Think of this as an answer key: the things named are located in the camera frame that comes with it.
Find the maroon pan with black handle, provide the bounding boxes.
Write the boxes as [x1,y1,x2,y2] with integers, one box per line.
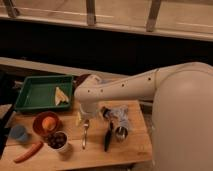
[75,74,89,87]

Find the white cup with dark grapes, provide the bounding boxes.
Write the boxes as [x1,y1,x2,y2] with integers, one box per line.
[46,131,69,153]

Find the blue plastic cup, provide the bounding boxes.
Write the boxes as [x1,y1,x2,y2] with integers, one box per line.
[9,125,28,142]

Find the wooden table board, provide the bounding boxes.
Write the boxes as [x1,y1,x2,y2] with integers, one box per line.
[0,101,152,171]

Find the orange fruit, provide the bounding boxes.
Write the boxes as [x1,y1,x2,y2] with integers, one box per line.
[42,117,56,131]

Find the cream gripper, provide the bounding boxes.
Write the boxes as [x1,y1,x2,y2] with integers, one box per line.
[76,103,99,126]

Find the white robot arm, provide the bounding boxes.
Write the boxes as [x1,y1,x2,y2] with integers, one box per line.
[74,62,213,171]

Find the orange carrot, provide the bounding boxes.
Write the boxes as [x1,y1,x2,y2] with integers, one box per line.
[14,141,43,163]

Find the small metal cup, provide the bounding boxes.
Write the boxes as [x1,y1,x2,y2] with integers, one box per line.
[115,126,128,142]

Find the silver metal fork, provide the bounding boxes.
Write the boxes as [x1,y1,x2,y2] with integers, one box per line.
[82,120,90,150]

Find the red bowl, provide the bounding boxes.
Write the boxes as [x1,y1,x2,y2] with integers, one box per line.
[33,111,60,137]

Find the green plastic tray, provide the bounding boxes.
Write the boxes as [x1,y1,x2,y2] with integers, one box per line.
[15,75,73,112]

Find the clear plastic bag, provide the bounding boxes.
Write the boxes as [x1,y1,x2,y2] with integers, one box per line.
[100,105,130,129]

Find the black handled knife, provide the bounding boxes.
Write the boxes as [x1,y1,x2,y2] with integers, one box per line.
[104,121,114,152]

